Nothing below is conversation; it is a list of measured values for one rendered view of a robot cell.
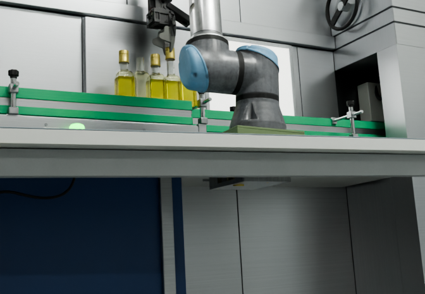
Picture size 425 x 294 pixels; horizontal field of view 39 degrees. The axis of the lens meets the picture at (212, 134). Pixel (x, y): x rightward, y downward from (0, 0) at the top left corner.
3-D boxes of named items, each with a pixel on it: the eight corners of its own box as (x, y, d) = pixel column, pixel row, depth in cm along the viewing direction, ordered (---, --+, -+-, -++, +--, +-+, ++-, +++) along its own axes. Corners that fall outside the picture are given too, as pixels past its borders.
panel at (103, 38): (294, 124, 250) (288, 47, 257) (298, 122, 248) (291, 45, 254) (84, 110, 208) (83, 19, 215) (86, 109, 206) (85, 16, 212)
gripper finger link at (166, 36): (158, 50, 208) (155, 27, 211) (173, 52, 210) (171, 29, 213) (161, 46, 205) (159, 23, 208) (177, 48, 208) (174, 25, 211)
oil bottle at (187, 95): (192, 136, 212) (190, 79, 217) (199, 133, 208) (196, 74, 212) (178, 135, 210) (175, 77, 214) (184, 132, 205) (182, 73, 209)
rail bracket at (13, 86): (19, 117, 169) (19, 72, 171) (24, 111, 162) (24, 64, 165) (4, 116, 167) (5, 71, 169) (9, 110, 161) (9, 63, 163)
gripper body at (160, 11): (146, 30, 213) (145, -1, 216) (167, 33, 218) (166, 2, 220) (155, 23, 207) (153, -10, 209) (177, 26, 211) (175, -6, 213)
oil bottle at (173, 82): (177, 136, 210) (174, 78, 214) (184, 133, 205) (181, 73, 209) (162, 134, 207) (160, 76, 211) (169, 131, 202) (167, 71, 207)
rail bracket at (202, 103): (192, 131, 205) (191, 95, 207) (215, 120, 191) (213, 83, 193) (184, 130, 204) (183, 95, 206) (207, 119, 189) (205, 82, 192)
